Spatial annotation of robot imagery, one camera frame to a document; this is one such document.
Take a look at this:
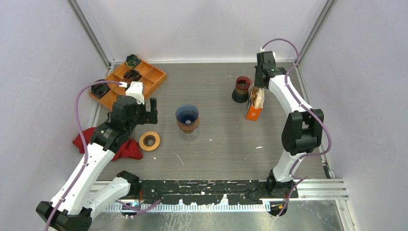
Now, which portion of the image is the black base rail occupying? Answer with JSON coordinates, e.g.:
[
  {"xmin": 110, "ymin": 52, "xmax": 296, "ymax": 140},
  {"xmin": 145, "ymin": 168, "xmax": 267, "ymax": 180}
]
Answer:
[{"xmin": 122, "ymin": 180, "xmax": 294, "ymax": 205}]

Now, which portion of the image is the glass beaker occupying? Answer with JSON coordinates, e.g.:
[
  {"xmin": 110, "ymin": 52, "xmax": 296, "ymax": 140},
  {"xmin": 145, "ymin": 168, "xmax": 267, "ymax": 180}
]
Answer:
[{"xmin": 179, "ymin": 129, "xmax": 200, "ymax": 141}]

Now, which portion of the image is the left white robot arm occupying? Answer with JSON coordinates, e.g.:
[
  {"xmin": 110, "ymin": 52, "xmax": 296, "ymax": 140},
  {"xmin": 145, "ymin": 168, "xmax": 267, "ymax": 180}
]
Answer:
[{"xmin": 36, "ymin": 96, "xmax": 158, "ymax": 231}]

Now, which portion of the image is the light wooden ring holder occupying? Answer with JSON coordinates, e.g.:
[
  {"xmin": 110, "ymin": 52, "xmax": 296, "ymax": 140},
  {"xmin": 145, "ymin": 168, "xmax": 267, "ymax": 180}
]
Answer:
[{"xmin": 139, "ymin": 131, "xmax": 161, "ymax": 152}]

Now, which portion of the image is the red and black carafe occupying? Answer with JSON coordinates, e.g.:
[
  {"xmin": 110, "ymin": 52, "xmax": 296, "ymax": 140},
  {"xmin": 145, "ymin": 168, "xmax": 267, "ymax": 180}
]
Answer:
[{"xmin": 231, "ymin": 76, "xmax": 253, "ymax": 103}]

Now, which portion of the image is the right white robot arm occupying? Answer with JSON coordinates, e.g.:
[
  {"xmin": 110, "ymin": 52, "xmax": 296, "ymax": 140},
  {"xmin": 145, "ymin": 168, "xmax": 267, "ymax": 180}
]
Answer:
[{"xmin": 255, "ymin": 51, "xmax": 324, "ymax": 198}]

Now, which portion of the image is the blue glass dripper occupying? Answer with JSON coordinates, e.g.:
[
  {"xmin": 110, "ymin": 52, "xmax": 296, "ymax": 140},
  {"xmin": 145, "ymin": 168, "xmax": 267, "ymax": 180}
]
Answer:
[{"xmin": 175, "ymin": 104, "xmax": 199, "ymax": 124}]

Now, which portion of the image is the red cloth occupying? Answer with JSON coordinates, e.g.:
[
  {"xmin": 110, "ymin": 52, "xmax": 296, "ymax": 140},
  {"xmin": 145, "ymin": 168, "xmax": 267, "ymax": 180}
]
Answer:
[{"xmin": 72, "ymin": 127, "xmax": 143, "ymax": 161}]

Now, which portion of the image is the black rolled cloth in tray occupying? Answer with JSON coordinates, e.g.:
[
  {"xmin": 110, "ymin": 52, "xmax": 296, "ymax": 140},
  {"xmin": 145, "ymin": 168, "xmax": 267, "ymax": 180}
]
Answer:
[{"xmin": 123, "ymin": 69, "xmax": 142, "ymax": 83}]

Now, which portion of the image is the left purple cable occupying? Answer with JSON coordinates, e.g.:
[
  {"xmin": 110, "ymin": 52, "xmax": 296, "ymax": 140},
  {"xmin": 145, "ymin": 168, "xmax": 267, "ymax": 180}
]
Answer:
[{"xmin": 43, "ymin": 80, "xmax": 128, "ymax": 231}]

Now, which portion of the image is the orange wooden compartment tray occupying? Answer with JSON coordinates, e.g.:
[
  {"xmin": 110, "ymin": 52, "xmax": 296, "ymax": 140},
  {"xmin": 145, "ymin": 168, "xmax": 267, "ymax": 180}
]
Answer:
[{"xmin": 90, "ymin": 59, "xmax": 167, "ymax": 111}]

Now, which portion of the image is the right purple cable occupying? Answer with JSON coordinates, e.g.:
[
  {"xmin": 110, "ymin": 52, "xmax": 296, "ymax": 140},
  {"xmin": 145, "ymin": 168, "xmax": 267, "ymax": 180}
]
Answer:
[{"xmin": 260, "ymin": 38, "xmax": 332, "ymax": 220}]

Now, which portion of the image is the orange coffee filter box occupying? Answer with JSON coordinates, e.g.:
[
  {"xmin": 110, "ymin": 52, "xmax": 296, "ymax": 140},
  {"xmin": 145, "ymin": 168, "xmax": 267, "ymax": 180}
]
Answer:
[{"xmin": 245, "ymin": 85, "xmax": 263, "ymax": 121}]

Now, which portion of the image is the dark wooden dripper stand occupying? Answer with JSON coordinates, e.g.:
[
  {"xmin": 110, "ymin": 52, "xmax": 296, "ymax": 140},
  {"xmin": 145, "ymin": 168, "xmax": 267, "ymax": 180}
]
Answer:
[{"xmin": 177, "ymin": 118, "xmax": 200, "ymax": 134}]

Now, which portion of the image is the dark patterned rolled cloth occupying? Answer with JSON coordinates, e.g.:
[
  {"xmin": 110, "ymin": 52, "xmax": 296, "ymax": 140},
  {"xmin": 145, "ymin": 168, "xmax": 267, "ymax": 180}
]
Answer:
[{"xmin": 125, "ymin": 54, "xmax": 141, "ymax": 69}]

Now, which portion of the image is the purple cable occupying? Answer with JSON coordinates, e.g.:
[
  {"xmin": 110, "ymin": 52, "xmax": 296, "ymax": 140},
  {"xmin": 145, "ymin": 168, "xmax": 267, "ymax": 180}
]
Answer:
[
  {"xmin": 43, "ymin": 80, "xmax": 128, "ymax": 231},
  {"xmin": 260, "ymin": 38, "xmax": 332, "ymax": 220}
]

